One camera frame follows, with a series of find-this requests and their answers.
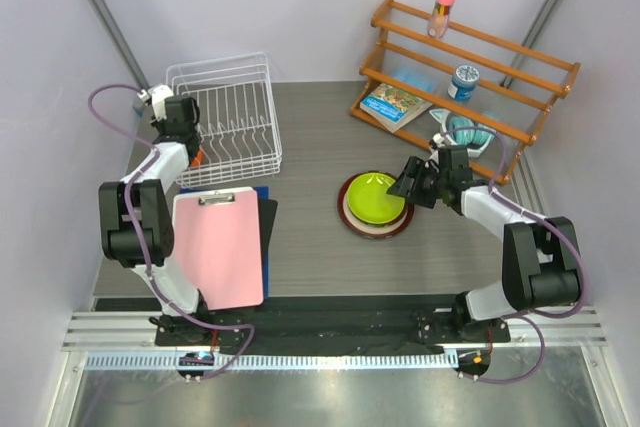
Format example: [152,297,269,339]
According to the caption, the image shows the blue lidded jar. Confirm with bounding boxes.
[447,64,480,102]

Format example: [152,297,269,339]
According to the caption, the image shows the blue paperback book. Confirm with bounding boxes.
[359,83,432,133]

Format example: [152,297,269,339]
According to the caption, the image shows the red floral plate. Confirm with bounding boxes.
[344,208,408,238]

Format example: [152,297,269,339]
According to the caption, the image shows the black folder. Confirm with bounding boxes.
[258,198,278,270]

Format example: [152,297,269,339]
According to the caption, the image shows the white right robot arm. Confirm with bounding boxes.
[387,146,587,342]

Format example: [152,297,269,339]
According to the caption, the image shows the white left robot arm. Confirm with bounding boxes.
[98,95,213,346]

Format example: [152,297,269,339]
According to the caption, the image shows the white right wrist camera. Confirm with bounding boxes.
[429,133,446,162]

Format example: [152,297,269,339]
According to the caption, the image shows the pink capped bottle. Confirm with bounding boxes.
[427,0,456,39]

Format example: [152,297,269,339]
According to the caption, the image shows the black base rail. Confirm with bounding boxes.
[94,291,516,348]

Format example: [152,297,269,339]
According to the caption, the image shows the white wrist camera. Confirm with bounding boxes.
[137,84,174,121]
[429,133,446,162]

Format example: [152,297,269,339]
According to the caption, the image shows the pink clipboard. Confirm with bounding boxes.
[172,186,265,311]

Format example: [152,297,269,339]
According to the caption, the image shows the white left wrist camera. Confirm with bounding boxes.
[137,84,174,121]

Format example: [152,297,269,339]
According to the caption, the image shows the light blue cloth on shelf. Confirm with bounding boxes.
[392,67,439,93]

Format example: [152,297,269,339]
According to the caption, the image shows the orange wooden shelf rack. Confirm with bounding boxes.
[349,0,581,184]

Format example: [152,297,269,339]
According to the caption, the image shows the green plate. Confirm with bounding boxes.
[346,171,406,224]

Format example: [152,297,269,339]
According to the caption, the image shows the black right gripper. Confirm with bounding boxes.
[388,157,449,210]

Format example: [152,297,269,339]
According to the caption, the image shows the white wire dish rack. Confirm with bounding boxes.
[165,52,283,189]

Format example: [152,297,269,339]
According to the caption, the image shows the orange plate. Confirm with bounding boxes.
[190,148,204,168]

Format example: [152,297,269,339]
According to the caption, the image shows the teal cat-ear headphones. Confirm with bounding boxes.
[428,108,495,158]

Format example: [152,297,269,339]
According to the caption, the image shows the large cream red-rimmed plate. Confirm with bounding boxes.
[336,171,414,240]

